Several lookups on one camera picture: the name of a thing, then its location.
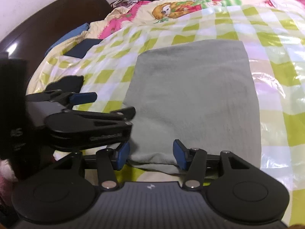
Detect pile of clothes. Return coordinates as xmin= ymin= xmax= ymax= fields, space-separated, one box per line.
xmin=109 ymin=0 xmax=134 ymax=7

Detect dark blue folded cloth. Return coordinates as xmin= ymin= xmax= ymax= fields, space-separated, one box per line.
xmin=65 ymin=38 xmax=103 ymax=59

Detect person's left forearm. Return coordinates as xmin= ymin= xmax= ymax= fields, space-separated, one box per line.
xmin=0 ymin=159 xmax=18 ymax=220

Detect green white checkered plastic sheet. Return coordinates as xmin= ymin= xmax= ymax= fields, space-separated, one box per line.
xmin=24 ymin=3 xmax=305 ymax=222

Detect printed cartoon blanket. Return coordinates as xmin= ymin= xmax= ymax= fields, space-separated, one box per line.
xmin=86 ymin=0 xmax=305 ymax=44

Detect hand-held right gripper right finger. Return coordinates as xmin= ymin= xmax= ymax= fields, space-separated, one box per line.
xmin=173 ymin=139 xmax=252 ymax=191

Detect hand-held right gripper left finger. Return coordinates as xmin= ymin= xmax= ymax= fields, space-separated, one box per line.
xmin=51 ymin=141 xmax=130 ymax=191

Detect dark wooden headboard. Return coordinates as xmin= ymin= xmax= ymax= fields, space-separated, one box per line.
xmin=0 ymin=0 xmax=113 ymax=81

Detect grey pants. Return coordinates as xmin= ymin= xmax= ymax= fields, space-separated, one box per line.
xmin=123 ymin=40 xmax=262 ymax=175

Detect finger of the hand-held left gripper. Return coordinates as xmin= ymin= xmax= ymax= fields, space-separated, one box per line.
xmin=45 ymin=106 xmax=136 ymax=152
xmin=26 ymin=75 xmax=98 ymax=107

